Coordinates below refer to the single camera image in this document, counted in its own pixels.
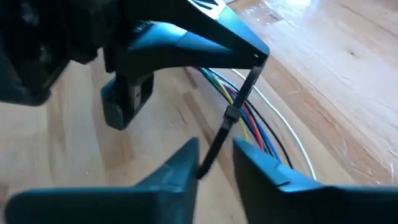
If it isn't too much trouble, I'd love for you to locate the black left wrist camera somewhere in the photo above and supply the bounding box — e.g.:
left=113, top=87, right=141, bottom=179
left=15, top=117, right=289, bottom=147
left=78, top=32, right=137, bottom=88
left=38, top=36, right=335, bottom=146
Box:
left=100, top=72, right=155, bottom=131

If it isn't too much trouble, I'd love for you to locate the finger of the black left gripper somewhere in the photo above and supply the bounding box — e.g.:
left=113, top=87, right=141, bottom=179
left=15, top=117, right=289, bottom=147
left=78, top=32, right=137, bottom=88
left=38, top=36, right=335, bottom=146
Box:
left=124, top=0, right=270, bottom=65
left=104, top=23, right=262, bottom=74

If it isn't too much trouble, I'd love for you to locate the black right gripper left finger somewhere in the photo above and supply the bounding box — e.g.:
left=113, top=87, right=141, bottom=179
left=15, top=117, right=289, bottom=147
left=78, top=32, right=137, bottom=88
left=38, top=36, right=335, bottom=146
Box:
left=4, top=136, right=200, bottom=224

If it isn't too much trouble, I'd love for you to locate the black zip tie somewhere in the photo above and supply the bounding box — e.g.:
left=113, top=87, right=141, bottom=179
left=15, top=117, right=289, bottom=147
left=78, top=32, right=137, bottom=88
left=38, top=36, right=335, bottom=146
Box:
left=196, top=65, right=265, bottom=180

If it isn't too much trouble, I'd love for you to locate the multicolour wire harness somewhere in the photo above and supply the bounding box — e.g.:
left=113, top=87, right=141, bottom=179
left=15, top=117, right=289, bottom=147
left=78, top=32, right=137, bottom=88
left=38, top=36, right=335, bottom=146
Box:
left=195, top=67, right=318, bottom=181

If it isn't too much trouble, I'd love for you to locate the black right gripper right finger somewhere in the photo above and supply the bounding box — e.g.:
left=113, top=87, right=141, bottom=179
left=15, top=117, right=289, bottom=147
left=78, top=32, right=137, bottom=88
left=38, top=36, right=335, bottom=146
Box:
left=233, top=136, right=398, bottom=224

